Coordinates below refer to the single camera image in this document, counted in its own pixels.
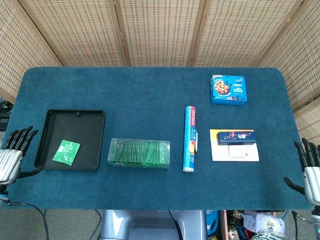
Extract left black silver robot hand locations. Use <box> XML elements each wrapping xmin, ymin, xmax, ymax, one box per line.
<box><xmin>0</xmin><ymin>126</ymin><xmax>45</xmax><ymax>186</ymax></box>

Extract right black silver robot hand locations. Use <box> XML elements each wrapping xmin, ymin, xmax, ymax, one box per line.
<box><xmin>283</xmin><ymin>137</ymin><xmax>320</xmax><ymax>204</ymax></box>

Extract clear box of green sachets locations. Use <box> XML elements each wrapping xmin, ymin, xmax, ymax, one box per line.
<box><xmin>107</xmin><ymin>137</ymin><xmax>171</xmax><ymax>170</ymax></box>

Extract green sachet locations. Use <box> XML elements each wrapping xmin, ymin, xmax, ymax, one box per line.
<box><xmin>52</xmin><ymin>139</ymin><xmax>82</xmax><ymax>166</ymax></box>

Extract white plastic wet-wipes package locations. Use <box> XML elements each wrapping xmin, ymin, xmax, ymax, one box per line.
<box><xmin>241</xmin><ymin>211</ymin><xmax>286</xmax><ymax>237</ymax></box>

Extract black square plastic tray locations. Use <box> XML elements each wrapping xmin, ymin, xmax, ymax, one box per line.
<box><xmin>33</xmin><ymin>108</ymin><xmax>106</xmax><ymax>171</ymax></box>

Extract green packets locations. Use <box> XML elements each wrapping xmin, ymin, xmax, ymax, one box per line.
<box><xmin>112</xmin><ymin>140</ymin><xmax>169</xmax><ymax>167</ymax></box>

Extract blue wrap roll box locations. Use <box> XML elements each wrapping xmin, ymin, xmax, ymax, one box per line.
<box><xmin>182</xmin><ymin>105</ymin><xmax>200</xmax><ymax>173</ymax></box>

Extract small white box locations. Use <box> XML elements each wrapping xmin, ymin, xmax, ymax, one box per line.
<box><xmin>227</xmin><ymin>144</ymin><xmax>250</xmax><ymax>159</ymax></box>

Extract dark blue printed box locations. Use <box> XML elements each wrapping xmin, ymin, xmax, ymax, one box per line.
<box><xmin>216</xmin><ymin>131</ymin><xmax>257</xmax><ymax>145</ymax></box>

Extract white yellow card pad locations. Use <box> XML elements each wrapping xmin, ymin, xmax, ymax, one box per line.
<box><xmin>209</xmin><ymin>128</ymin><xmax>260</xmax><ymax>162</ymax></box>

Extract blue plastic package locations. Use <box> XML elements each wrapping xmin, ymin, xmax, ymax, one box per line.
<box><xmin>206</xmin><ymin>209</ymin><xmax>221</xmax><ymax>237</ymax></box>

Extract blue cookie box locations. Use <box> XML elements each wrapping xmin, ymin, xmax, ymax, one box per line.
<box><xmin>210</xmin><ymin>74</ymin><xmax>248</xmax><ymax>106</ymax></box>

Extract grey robot torso base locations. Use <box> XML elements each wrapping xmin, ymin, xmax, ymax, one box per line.
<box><xmin>99</xmin><ymin>209</ymin><xmax>208</xmax><ymax>240</ymax></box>

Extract blue carpet table mat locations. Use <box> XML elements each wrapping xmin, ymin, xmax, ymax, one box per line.
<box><xmin>0</xmin><ymin>66</ymin><xmax>316</xmax><ymax>211</ymax></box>

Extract woven bamboo folding screen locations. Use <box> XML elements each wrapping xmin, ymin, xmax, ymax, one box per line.
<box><xmin>0</xmin><ymin>0</ymin><xmax>320</xmax><ymax>146</ymax></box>

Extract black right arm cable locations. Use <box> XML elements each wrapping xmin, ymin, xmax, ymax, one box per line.
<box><xmin>291</xmin><ymin>210</ymin><xmax>314</xmax><ymax>240</ymax></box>

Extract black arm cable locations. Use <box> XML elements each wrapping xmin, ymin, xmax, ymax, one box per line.
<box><xmin>6</xmin><ymin>201</ymin><xmax>50</xmax><ymax>240</ymax></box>
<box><xmin>291</xmin><ymin>210</ymin><xmax>314</xmax><ymax>240</ymax></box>

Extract black equipment with cables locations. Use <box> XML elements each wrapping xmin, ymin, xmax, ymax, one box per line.
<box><xmin>0</xmin><ymin>97</ymin><xmax>12</xmax><ymax>132</ymax></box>

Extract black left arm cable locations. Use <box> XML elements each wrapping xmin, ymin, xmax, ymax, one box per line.
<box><xmin>6</xmin><ymin>201</ymin><xmax>50</xmax><ymax>240</ymax></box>

